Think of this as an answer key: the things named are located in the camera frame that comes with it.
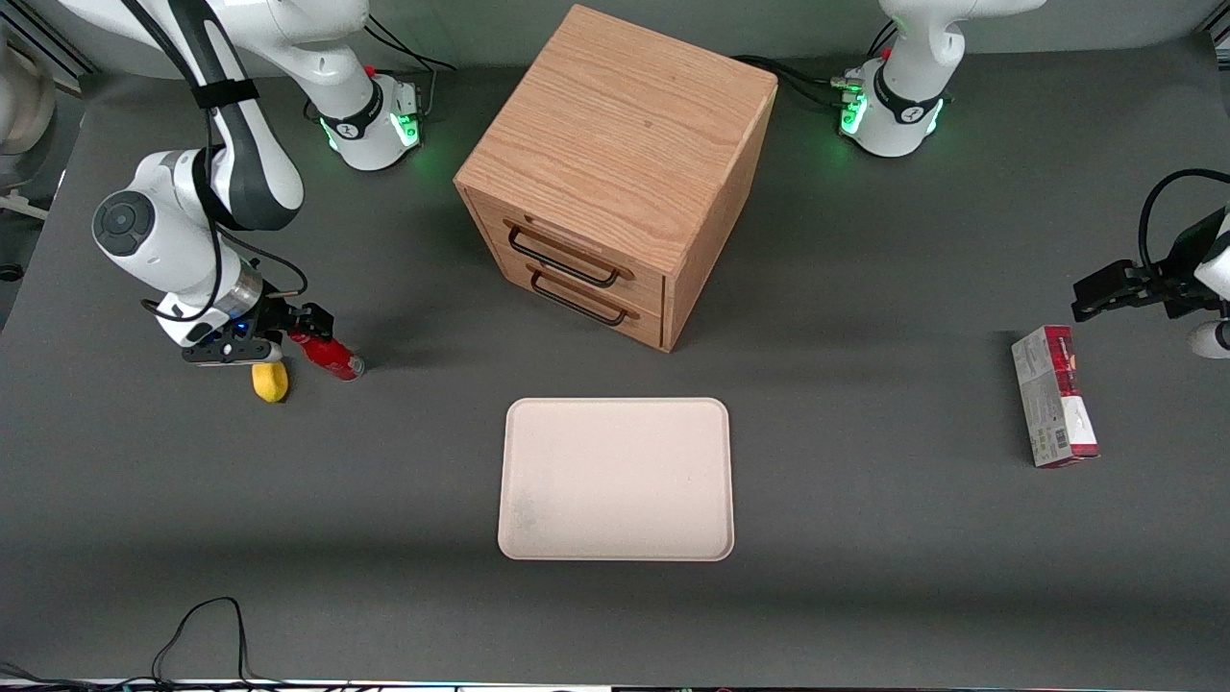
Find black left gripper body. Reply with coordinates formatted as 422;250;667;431
1142;213;1226;320

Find red coke bottle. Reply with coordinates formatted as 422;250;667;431
288;331;365;382

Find beige rectangular tray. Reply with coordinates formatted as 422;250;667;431
497;397;736;562

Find red and grey carton box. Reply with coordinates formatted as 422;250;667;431
1011;325;1101;469

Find beige rounded background object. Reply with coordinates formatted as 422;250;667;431
0;43;57;156

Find wooden two-drawer cabinet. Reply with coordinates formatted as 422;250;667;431
454;4;779;354

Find dark grey right wrist camera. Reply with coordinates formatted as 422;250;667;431
183;335;285;367

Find black cable loop left gripper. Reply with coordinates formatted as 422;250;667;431
1138;169;1230;280

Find black wire drawer handle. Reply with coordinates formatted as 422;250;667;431
506;226;621;289
529;269;627;327

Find black cables at right arm base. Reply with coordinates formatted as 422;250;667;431
363;13;458;76

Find black cables at arm base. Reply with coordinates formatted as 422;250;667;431
363;13;458;76
735;55;866;112

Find black looped floor cable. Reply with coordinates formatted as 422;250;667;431
149;597;258;686

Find black aluminium frame rail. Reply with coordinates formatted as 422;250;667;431
0;0;99;78

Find black cables at left arm base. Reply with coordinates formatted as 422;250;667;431
735;55;866;112

